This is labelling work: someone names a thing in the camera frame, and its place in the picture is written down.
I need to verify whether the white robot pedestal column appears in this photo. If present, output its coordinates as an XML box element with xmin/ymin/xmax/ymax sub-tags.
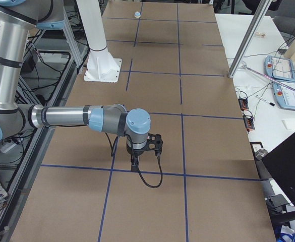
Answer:
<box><xmin>77</xmin><ymin>0</ymin><xmax>122</xmax><ymax>83</ymax></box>

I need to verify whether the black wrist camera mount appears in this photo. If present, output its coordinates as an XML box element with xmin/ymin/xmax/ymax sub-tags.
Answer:
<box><xmin>143</xmin><ymin>133</ymin><xmax>163</xmax><ymax>156</ymax></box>

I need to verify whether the black laptop monitor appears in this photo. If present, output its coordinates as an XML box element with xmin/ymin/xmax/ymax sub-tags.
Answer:
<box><xmin>262</xmin><ymin>132</ymin><xmax>295</xmax><ymax>205</ymax></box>

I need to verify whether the white power strip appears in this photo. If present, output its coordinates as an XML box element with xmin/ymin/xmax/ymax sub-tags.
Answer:
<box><xmin>0</xmin><ymin>141</ymin><xmax>19</xmax><ymax>154</ymax></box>

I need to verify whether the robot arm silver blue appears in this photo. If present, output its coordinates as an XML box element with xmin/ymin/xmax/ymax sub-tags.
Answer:
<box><xmin>0</xmin><ymin>1</ymin><xmax>152</xmax><ymax>166</ymax></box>

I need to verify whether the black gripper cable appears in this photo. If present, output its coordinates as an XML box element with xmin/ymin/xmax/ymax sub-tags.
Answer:
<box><xmin>105</xmin><ymin>132</ymin><xmax>163</xmax><ymax>188</ymax></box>

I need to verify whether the teach pendant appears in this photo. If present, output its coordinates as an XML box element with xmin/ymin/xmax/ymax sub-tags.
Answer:
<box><xmin>264</xmin><ymin>55</ymin><xmax>295</xmax><ymax>81</ymax></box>
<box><xmin>272</xmin><ymin>83</ymin><xmax>295</xmax><ymax>111</ymax></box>

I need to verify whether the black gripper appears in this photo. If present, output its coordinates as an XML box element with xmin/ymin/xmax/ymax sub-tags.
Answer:
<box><xmin>126</xmin><ymin>144</ymin><xmax>149</xmax><ymax>172</ymax></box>

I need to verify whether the teach pendant near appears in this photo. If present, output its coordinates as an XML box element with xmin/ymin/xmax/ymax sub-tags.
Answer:
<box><xmin>272</xmin><ymin>83</ymin><xmax>295</xmax><ymax>111</ymax></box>

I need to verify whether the orange black connector box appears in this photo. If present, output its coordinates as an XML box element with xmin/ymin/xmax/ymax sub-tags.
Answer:
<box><xmin>238</xmin><ymin>98</ymin><xmax>249</xmax><ymax>111</ymax></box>

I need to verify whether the aluminium frame post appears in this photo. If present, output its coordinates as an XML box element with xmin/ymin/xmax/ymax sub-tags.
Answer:
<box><xmin>228</xmin><ymin>0</ymin><xmax>272</xmax><ymax>78</ymax></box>

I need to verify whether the black marker pen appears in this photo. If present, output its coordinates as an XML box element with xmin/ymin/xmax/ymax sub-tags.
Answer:
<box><xmin>256</xmin><ymin>95</ymin><xmax>275</xmax><ymax>106</ymax></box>

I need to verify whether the teach pendant far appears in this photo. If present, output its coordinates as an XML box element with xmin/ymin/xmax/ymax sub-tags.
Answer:
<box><xmin>264</xmin><ymin>55</ymin><xmax>295</xmax><ymax>81</ymax></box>

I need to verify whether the long metal grabber stick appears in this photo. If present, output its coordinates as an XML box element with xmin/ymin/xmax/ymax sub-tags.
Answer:
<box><xmin>240</xmin><ymin>65</ymin><xmax>295</xmax><ymax>92</ymax></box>

